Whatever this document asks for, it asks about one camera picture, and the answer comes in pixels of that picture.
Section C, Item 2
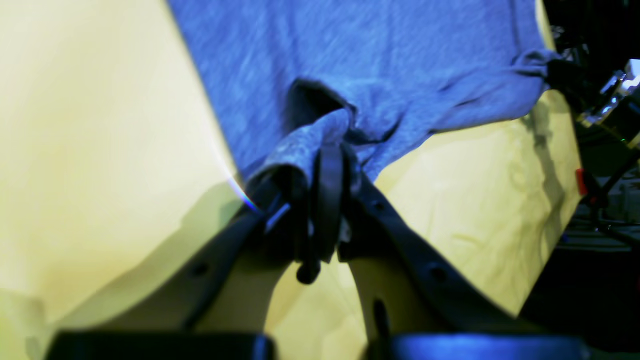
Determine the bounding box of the grey long-sleeve shirt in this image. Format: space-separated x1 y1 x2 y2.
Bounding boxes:
167 0 559 182

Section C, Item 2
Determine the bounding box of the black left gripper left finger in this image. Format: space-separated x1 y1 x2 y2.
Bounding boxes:
55 175 301 333

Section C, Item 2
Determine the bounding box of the red black clamp right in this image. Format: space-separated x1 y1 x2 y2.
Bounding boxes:
574 168 609 208

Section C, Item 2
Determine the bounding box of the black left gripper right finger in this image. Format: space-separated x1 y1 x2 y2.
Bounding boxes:
300 144 542 336

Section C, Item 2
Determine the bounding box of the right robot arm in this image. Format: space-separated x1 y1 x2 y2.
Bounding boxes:
546 59 640 150

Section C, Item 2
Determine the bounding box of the yellow table cloth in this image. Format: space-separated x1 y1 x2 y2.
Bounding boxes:
1 0 582 360

